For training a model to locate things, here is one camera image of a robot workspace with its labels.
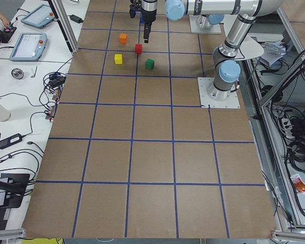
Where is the green wooden block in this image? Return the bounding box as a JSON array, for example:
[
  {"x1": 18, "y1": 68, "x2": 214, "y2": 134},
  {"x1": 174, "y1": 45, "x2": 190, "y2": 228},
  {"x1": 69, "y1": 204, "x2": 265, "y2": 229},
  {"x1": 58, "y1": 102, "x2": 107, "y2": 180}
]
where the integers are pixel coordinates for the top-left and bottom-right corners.
[{"x1": 145, "y1": 58, "x2": 155, "y2": 70}]

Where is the red snack packet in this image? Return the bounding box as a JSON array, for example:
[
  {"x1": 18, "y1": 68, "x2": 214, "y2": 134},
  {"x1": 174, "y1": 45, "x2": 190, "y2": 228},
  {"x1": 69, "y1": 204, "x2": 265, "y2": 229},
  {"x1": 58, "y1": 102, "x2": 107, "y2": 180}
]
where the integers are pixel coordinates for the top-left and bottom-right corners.
[{"x1": 290, "y1": 174, "x2": 305, "y2": 194}]

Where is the yellow wooden block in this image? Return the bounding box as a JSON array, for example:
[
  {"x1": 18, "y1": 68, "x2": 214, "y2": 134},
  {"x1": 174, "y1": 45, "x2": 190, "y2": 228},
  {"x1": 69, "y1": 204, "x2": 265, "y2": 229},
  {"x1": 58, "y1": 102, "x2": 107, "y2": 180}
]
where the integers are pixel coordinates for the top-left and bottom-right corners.
[{"x1": 114, "y1": 53, "x2": 123, "y2": 65}]

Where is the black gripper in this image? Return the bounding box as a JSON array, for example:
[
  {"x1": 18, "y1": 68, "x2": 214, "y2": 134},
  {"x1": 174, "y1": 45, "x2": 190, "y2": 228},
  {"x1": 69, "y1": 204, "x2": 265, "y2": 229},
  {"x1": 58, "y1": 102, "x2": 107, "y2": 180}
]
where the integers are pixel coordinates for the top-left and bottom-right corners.
[{"x1": 129, "y1": 0, "x2": 157, "y2": 43}]

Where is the aluminium frame post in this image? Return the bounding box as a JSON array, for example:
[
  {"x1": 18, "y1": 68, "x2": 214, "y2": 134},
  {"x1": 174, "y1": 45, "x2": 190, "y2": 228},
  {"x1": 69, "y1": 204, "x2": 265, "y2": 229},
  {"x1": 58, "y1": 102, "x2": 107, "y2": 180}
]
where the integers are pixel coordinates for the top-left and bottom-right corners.
[{"x1": 48, "y1": 0, "x2": 79, "y2": 54}]

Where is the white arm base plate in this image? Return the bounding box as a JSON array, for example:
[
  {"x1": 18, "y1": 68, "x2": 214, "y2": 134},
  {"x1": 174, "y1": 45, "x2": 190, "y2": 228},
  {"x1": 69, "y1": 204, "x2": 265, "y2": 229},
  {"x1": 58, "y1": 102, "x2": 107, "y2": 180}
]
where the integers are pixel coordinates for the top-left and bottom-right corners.
[
  {"x1": 189, "y1": 14, "x2": 225, "y2": 35},
  {"x1": 197, "y1": 77, "x2": 240, "y2": 109}
]

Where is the black power brick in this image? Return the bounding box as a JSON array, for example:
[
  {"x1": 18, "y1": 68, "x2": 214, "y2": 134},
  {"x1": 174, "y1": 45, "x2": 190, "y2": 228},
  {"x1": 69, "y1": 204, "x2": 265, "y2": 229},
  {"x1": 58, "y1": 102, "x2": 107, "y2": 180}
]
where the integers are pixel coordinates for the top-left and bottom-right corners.
[{"x1": 0, "y1": 133, "x2": 22, "y2": 149}]

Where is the black power adapter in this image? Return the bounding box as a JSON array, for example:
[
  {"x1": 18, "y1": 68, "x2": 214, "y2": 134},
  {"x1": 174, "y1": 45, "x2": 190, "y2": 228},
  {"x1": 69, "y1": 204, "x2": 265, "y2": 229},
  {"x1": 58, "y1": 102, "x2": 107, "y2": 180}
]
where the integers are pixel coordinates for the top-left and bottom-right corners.
[{"x1": 69, "y1": 14, "x2": 83, "y2": 23}]

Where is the teach pendant tablet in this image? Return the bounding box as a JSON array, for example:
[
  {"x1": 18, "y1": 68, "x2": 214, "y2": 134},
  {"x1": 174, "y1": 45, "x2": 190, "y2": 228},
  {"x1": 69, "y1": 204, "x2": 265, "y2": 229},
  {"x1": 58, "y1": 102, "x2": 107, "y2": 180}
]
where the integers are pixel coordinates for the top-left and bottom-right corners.
[
  {"x1": 21, "y1": 4, "x2": 55, "y2": 29},
  {"x1": 9, "y1": 33, "x2": 47, "y2": 62}
]

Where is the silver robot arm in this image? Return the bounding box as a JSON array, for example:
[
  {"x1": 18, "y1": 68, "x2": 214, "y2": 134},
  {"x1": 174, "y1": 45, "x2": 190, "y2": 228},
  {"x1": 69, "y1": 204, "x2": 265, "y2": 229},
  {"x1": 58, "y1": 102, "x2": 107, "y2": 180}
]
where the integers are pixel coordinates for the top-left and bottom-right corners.
[{"x1": 164, "y1": 0, "x2": 283, "y2": 102}]

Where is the near teach pendant tablet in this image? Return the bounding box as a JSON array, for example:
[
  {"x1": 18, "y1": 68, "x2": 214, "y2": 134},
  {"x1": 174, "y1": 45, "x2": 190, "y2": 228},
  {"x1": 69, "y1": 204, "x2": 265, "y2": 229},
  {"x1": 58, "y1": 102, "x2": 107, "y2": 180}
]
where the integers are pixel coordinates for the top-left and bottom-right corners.
[{"x1": 9, "y1": 33, "x2": 47, "y2": 62}]

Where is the far teach pendant tablet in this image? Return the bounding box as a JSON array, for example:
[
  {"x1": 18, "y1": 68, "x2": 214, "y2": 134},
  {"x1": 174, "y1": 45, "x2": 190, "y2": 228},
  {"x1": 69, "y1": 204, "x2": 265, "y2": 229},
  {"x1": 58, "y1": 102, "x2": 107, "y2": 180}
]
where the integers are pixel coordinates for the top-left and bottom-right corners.
[{"x1": 21, "y1": 4, "x2": 55, "y2": 29}]

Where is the orange wooden block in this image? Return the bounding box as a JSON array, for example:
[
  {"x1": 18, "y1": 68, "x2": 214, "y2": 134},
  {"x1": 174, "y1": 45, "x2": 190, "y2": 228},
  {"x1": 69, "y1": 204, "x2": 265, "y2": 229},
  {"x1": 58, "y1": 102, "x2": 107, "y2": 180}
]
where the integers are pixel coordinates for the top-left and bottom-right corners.
[{"x1": 119, "y1": 33, "x2": 128, "y2": 44}]

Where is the red wooden block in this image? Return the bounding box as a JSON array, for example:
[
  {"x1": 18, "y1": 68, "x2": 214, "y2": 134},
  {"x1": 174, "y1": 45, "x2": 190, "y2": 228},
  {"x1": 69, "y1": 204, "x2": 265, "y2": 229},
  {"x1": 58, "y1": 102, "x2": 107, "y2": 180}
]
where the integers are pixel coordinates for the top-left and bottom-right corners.
[{"x1": 135, "y1": 44, "x2": 143, "y2": 54}]

